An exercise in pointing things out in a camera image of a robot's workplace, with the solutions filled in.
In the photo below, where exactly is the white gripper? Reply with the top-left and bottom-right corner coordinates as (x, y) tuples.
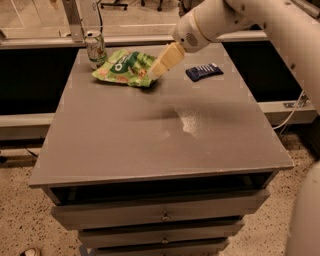
(147, 7), (220, 80)

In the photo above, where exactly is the green rice chip bag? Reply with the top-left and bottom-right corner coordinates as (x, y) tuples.
(92, 49), (155, 87)

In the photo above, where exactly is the green white 7up can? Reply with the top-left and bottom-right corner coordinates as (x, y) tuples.
(85, 30), (107, 70)

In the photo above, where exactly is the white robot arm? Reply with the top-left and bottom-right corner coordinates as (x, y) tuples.
(148, 0), (320, 256)

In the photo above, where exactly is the dark blue snack packet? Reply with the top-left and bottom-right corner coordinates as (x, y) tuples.
(185, 63), (223, 82)

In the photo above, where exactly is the black office chair base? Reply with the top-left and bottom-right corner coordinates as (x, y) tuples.
(98, 0), (128, 11)

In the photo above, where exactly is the grey drawer cabinet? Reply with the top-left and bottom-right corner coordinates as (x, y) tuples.
(28, 43), (295, 256)

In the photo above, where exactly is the top grey drawer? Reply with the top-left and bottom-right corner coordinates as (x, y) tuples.
(51, 189), (270, 230)

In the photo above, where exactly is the grey drawer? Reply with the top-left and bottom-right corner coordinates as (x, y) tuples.
(51, 189), (270, 230)
(95, 239), (229, 256)
(79, 219), (244, 248)

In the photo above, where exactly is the middle grey drawer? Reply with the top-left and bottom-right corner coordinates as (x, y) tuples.
(79, 219), (244, 248)

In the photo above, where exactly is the bottom grey drawer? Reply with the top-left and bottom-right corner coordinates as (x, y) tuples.
(95, 239), (229, 256)

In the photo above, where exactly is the white shoe tip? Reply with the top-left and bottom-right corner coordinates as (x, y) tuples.
(19, 248), (41, 256)

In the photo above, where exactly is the metal window frame rail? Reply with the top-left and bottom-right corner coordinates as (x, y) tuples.
(0, 30), (268, 50)

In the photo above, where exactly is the white cable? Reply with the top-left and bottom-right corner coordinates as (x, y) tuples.
(271, 89), (306, 131)

